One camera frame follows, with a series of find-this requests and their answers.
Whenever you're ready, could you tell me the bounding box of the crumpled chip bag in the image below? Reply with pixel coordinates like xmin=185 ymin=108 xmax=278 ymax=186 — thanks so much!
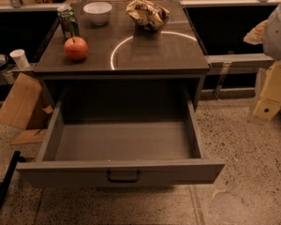
xmin=126 ymin=0 xmax=170 ymax=31

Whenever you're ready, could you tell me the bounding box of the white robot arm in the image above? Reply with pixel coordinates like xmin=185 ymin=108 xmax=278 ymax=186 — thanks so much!
xmin=244 ymin=3 xmax=281 ymax=125

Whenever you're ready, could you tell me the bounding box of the brown cardboard box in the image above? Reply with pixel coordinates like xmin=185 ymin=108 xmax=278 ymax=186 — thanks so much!
xmin=0 ymin=73 xmax=53 ymax=145

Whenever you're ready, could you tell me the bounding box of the black pole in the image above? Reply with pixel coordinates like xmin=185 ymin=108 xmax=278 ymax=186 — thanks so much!
xmin=0 ymin=151 xmax=25 ymax=210

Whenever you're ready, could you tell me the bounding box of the red apple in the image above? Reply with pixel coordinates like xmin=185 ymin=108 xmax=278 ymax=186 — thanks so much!
xmin=64 ymin=37 xmax=88 ymax=61

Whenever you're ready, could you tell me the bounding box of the white bowl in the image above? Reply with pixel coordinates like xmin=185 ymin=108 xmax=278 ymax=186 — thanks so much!
xmin=83 ymin=2 xmax=112 ymax=25

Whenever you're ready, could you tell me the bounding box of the dark grey drawer cabinet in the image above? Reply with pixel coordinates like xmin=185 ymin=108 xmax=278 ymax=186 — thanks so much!
xmin=35 ymin=1 xmax=211 ymax=105

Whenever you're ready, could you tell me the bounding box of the white paper cup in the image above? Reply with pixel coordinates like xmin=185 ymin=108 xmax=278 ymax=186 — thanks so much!
xmin=9 ymin=49 xmax=29 ymax=68

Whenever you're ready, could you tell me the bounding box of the grey top drawer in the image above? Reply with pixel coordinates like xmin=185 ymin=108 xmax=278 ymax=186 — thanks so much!
xmin=17 ymin=87 xmax=225 ymax=188

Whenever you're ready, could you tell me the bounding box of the green soda can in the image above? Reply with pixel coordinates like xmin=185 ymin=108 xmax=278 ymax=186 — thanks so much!
xmin=57 ymin=4 xmax=80 ymax=39

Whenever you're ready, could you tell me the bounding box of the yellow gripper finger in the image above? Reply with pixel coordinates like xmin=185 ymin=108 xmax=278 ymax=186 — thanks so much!
xmin=247 ymin=97 xmax=281 ymax=123

